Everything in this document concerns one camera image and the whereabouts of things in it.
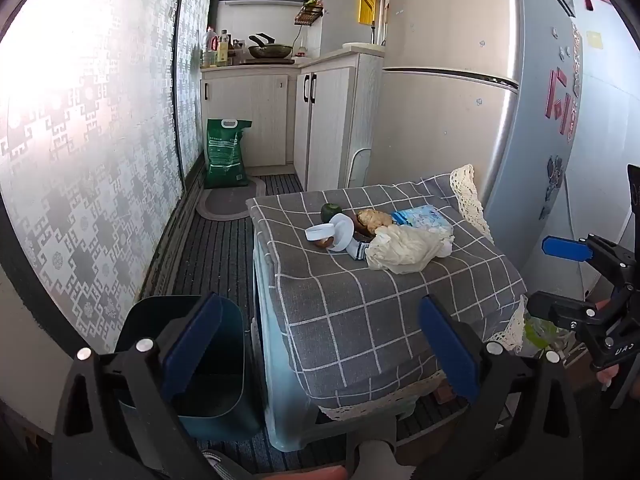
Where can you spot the yellow wall note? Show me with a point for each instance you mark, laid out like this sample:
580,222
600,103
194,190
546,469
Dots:
595,40

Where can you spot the oval grey floor mat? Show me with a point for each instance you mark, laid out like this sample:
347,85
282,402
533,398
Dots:
225,202

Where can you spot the black cooktop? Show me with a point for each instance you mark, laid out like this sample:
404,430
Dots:
267,61

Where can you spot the person's right hand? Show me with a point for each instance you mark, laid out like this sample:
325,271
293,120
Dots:
607,377

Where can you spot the patterned glass sliding door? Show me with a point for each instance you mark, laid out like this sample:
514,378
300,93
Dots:
100,135

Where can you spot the blue white striped wrapper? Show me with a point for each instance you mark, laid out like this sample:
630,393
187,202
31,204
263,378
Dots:
359,251

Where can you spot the yellow cutting board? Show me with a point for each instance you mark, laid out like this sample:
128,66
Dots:
365,2

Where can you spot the grey blue fridge magnet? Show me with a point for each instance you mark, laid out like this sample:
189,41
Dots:
552,180

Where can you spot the yellow condiment bottle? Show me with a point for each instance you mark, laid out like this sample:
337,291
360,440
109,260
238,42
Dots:
224,52

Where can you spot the cream plastic bag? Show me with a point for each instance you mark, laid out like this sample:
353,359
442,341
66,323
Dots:
405,252

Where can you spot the green round fruit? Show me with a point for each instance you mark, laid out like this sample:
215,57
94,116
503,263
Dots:
331,211

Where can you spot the large cooking oil bottle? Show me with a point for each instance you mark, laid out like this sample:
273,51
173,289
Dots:
210,50

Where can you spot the striped grey carpet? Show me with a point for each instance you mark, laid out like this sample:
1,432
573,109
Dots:
220,260

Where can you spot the teal plastic waste bin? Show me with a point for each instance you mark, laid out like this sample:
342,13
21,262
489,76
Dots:
230,360

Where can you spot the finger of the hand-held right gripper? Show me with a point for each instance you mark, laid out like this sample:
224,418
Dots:
555,307
565,249

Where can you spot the dark sauce bottle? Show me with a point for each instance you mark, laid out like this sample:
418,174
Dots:
237,52

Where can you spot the green plastic bag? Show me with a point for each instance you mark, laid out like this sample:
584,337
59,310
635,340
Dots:
540,335

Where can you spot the green rice bag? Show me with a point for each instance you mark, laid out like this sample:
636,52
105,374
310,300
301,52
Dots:
225,155

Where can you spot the wall spice rack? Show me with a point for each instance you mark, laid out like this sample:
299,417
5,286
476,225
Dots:
309,12

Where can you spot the red fridge magnets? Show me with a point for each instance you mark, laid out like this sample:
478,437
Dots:
557,95

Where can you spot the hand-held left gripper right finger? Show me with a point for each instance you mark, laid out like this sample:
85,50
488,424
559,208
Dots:
450,350

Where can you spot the grey checked tablecloth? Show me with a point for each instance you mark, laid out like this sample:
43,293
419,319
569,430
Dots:
350,300

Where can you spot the silver refrigerator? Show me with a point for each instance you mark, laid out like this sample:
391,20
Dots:
440,110

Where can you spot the brown ginger root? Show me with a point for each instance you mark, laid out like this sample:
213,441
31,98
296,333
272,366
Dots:
375,220

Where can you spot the dark frying pan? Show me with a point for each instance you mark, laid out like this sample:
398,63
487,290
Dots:
270,51

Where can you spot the blue tissue packet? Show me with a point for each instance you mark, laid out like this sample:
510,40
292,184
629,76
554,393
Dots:
420,217

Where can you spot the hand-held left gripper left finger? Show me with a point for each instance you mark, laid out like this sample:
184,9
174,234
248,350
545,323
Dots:
192,345

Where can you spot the beige kitchen cabinet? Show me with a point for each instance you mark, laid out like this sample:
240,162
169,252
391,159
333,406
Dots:
325,120

